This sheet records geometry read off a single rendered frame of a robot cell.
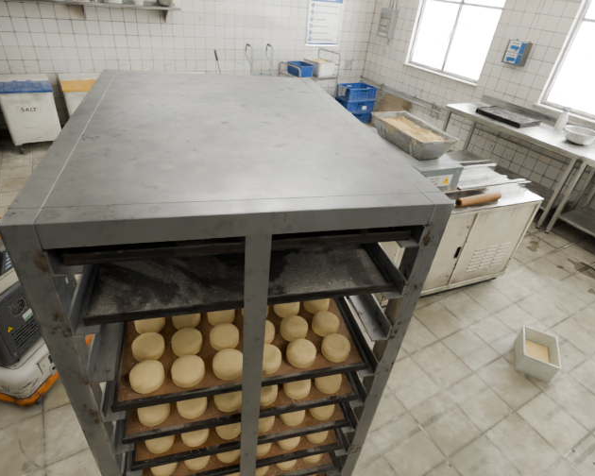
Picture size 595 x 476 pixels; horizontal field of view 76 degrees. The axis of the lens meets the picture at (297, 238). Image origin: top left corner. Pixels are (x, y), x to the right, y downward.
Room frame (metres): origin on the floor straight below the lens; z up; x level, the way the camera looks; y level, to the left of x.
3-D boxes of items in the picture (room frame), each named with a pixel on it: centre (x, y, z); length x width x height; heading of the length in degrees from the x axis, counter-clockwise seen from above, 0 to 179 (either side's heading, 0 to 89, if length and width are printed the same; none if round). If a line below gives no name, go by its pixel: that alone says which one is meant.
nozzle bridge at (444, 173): (2.46, -0.65, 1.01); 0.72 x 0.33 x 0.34; 26
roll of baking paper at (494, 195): (2.44, -1.24, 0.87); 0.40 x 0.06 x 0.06; 120
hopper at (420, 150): (2.46, -0.65, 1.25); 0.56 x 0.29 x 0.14; 26
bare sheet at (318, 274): (0.64, 0.14, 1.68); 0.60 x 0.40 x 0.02; 18
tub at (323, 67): (6.51, -0.01, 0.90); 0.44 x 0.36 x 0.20; 42
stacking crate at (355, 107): (6.87, -0.70, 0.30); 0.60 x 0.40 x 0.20; 124
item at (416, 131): (2.46, -0.65, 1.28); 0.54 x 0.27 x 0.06; 26
